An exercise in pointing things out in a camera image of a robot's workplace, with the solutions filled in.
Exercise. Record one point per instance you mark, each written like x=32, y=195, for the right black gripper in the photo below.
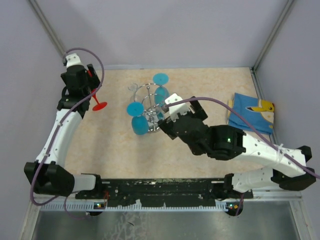
x=182, y=117

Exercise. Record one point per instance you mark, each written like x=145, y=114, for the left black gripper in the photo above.
x=92, y=78

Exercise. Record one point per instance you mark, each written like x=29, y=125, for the red wine glass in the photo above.
x=99, y=105

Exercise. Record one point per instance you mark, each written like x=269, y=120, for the blue wine glass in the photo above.
x=139, y=122
x=160, y=94

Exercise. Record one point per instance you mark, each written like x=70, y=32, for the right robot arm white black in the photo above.
x=282, y=167

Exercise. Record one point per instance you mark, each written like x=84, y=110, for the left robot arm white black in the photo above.
x=47, y=174

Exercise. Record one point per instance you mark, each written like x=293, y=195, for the blue cartoon cloth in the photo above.
x=258, y=112

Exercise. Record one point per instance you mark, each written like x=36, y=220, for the chrome wire glass rack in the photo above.
x=145, y=93

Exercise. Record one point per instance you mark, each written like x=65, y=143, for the left aluminium corner post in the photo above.
x=50, y=31

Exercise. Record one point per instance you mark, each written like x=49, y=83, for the aluminium corner post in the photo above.
x=50, y=31
x=284, y=14

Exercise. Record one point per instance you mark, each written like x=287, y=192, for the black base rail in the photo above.
x=173, y=192

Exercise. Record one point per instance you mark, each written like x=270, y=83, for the right aluminium corner post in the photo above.
x=284, y=14

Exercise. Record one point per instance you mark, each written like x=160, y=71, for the aluminium frame rail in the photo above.
x=264, y=195

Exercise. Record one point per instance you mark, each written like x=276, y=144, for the white cable duct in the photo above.
x=94, y=206

